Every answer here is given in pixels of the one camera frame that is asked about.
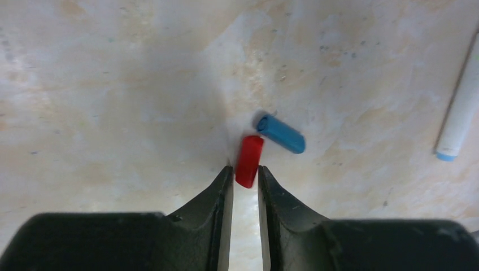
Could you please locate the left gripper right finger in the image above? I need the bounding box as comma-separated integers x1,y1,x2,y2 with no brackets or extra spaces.
258,166,329,270

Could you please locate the red pen cap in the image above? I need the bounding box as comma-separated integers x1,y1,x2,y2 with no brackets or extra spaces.
234,135,264,189

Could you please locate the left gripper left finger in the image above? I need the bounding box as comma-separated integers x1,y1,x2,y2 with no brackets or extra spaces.
164,166,234,270

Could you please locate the small blue pen cap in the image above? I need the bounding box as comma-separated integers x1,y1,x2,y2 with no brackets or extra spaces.
256,114,306,154

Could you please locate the white light-blue pen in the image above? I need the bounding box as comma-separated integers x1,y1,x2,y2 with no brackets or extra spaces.
436,36,478,161

